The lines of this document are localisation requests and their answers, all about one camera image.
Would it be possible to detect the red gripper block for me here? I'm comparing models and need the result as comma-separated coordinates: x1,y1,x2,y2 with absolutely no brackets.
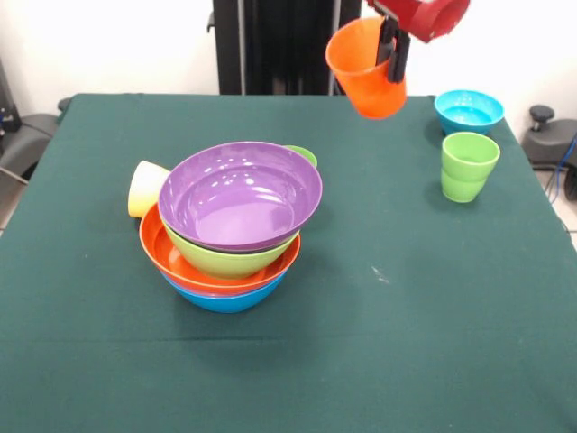
364,0,472,85

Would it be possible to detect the plain orange cup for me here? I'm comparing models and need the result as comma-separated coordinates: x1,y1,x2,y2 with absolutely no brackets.
325,16,408,121

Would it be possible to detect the light blue small bowl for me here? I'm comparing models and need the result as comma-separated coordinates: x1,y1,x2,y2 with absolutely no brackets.
434,88,506,136

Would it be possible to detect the plain green cup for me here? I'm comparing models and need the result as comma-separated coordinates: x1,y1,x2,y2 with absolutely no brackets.
288,145,318,169

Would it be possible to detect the purple bowl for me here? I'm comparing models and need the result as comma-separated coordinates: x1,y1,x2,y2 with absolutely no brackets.
157,141,324,253

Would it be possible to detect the large green bowl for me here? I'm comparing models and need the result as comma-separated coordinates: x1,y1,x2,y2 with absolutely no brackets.
162,223,301,280

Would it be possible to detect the ribbed yellow cup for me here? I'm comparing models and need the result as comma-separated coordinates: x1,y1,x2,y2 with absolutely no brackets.
127,161,171,220

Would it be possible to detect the large blue bowl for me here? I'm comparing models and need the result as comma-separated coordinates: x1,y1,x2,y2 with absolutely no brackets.
160,270,289,315

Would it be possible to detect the wide orange bowl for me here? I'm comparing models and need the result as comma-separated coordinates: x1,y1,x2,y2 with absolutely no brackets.
138,203,302,297

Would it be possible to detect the ribbed green cup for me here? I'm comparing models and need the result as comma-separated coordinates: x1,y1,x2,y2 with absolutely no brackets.
440,132,501,203

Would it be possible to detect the dark green table cloth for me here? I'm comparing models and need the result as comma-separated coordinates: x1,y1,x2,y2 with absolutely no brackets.
0,93,577,433

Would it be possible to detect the grey chair base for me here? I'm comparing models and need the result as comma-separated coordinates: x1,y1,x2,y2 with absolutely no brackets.
0,112,62,172

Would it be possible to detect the blue cable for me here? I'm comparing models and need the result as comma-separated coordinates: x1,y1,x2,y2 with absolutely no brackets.
545,134,577,202

